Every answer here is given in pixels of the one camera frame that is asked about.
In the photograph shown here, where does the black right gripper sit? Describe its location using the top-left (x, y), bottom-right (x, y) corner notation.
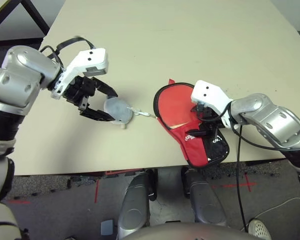
top-left (188, 104), bottom-right (218, 138)

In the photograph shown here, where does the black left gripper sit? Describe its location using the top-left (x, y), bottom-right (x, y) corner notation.
top-left (63, 75), bottom-right (119, 123)

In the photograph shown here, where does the red black paddle case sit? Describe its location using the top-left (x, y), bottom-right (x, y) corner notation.
top-left (152, 78), bottom-right (231, 170)

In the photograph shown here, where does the grey plush keychain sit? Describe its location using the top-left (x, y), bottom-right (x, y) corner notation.
top-left (103, 96), bottom-right (158, 131)

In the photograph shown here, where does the silver right robot leg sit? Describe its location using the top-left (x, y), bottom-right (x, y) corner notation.
top-left (181, 167), bottom-right (228, 226)

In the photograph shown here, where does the silver robot leg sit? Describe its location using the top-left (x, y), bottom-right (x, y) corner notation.
top-left (181, 167), bottom-right (228, 226)
top-left (116, 168), bottom-right (158, 240)

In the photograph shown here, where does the silver left robot leg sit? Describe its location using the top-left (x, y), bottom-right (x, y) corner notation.
top-left (116, 168), bottom-right (158, 240)

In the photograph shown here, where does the silver robot torso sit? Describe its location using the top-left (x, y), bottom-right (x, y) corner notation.
top-left (119, 221), bottom-right (253, 240)

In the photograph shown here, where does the white perforated shoe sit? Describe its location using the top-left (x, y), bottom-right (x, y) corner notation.
top-left (247, 218), bottom-right (272, 240)

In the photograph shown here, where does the pale blue square pad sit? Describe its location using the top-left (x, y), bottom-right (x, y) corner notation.
top-left (100, 219), bottom-right (115, 236)

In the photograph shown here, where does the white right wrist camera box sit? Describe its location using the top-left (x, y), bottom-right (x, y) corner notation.
top-left (190, 79), bottom-right (235, 128)

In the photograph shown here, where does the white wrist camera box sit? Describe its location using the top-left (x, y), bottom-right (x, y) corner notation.
top-left (50, 47), bottom-right (110, 100)
top-left (190, 79), bottom-right (235, 128)

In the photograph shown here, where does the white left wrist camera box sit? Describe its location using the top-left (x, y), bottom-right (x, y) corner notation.
top-left (50, 47), bottom-right (110, 100)

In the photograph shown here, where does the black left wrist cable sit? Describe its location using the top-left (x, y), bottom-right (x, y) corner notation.
top-left (39, 36), bottom-right (98, 66)

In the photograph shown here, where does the black metal frame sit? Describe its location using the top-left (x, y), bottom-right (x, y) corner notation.
top-left (0, 0), bottom-right (51, 48)

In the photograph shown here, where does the white floor cable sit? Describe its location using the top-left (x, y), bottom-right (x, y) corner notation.
top-left (249, 196), bottom-right (300, 221)

